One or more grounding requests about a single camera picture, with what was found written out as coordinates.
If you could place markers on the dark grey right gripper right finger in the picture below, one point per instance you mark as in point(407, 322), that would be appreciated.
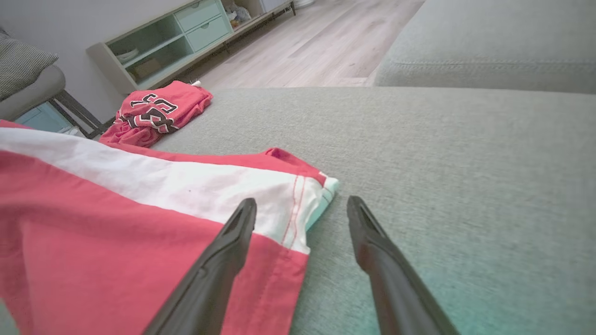
point(396, 288)

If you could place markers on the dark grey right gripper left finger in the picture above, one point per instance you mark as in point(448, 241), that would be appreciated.
point(209, 279)

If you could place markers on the red Bulls 23 jersey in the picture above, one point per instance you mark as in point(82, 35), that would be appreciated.
point(181, 97)

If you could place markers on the red and white shorts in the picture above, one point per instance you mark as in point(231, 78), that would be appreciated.
point(93, 232)

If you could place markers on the grey sofa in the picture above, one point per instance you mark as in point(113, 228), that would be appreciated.
point(442, 163)

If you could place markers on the brown box on shelf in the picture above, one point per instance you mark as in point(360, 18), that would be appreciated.
point(146, 69)

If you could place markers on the light blue storage box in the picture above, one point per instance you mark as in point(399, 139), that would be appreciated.
point(44, 118)

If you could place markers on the white dishes on shelf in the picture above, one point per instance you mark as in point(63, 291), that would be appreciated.
point(126, 55)

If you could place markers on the beige TV cabinet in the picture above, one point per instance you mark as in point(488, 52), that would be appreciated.
point(104, 60)

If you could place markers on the mint green cabinet drawer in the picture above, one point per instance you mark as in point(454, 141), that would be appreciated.
point(198, 14)
point(208, 33)

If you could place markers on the grey armchair with black legs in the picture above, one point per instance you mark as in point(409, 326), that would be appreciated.
point(32, 90)

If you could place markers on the small toys in cabinet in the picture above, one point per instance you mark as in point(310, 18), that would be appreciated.
point(238, 14)

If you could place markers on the grey sofa section with seam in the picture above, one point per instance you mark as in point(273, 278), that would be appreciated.
point(489, 37)

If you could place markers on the houndstooth pattern pillow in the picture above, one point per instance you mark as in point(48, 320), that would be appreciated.
point(21, 60)

